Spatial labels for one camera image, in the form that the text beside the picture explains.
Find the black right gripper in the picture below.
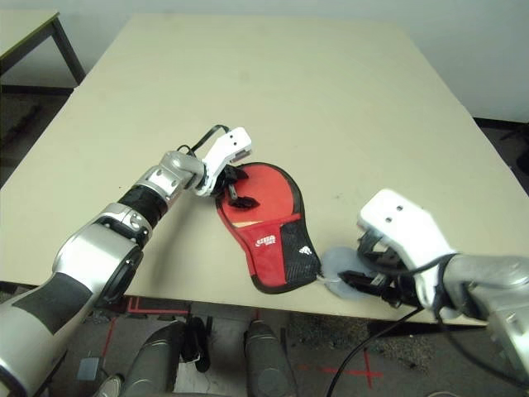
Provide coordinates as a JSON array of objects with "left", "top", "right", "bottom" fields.
[{"left": 337, "top": 229, "right": 421, "bottom": 310}]

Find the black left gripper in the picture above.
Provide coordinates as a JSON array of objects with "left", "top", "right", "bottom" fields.
[{"left": 212, "top": 164, "right": 261, "bottom": 210}]

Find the white fluffy zipper pull ball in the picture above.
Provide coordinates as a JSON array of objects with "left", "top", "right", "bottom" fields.
[{"left": 321, "top": 246, "right": 373, "bottom": 301}]

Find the red black paddle case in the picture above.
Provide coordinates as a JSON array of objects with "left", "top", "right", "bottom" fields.
[{"left": 214, "top": 161, "right": 323, "bottom": 295}]

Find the grey robot right leg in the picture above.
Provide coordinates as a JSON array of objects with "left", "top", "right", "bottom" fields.
[{"left": 243, "top": 320, "right": 298, "bottom": 397}]

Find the grey robot leg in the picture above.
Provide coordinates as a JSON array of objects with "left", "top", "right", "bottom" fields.
[
  {"left": 122, "top": 320, "right": 187, "bottom": 397},
  {"left": 243, "top": 320, "right": 298, "bottom": 397}
]

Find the grey robot left leg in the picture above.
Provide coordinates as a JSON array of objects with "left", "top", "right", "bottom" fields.
[{"left": 122, "top": 320, "right": 187, "bottom": 397}]

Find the dark framed side table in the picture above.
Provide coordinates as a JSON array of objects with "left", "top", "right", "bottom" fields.
[{"left": 0, "top": 10, "right": 87, "bottom": 94}]

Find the grey foot pedal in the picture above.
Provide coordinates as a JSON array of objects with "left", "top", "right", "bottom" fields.
[{"left": 76, "top": 357, "right": 100, "bottom": 382}]

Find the grey bystander shoe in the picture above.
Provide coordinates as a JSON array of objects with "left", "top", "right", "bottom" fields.
[{"left": 94, "top": 373, "right": 125, "bottom": 397}]

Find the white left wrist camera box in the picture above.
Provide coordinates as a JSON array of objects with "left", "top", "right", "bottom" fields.
[{"left": 196, "top": 127, "right": 253, "bottom": 198}]

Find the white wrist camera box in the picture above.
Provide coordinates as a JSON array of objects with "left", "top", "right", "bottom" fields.
[
  {"left": 356, "top": 189, "right": 458, "bottom": 311},
  {"left": 196, "top": 127, "right": 253, "bottom": 198}
]

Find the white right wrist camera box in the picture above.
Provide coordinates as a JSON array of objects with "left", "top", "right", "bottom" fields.
[{"left": 356, "top": 189, "right": 458, "bottom": 311}]

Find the black left wrist camera cable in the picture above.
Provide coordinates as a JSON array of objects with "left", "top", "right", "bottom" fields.
[{"left": 176, "top": 124, "right": 231, "bottom": 156}]

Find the black hanging arm cable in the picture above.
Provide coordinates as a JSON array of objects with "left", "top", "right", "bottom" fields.
[{"left": 328, "top": 308, "right": 422, "bottom": 397}]

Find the black hanging strap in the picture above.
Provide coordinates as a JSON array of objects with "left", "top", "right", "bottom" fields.
[{"left": 181, "top": 316, "right": 212, "bottom": 373}]

